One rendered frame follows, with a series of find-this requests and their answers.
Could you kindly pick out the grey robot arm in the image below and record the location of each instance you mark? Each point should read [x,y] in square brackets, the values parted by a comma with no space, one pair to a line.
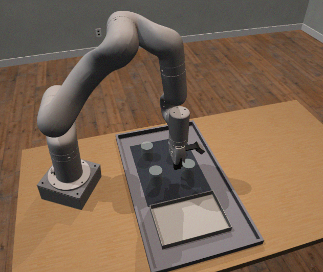
[61,104]

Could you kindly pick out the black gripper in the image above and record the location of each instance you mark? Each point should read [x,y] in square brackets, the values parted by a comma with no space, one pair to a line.
[178,155]

